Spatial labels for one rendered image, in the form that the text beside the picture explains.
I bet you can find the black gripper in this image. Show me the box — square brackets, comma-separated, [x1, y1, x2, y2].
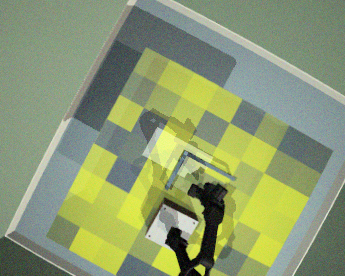
[187, 184, 211, 206]

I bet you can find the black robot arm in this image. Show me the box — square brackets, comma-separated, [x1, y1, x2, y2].
[165, 182, 228, 276]

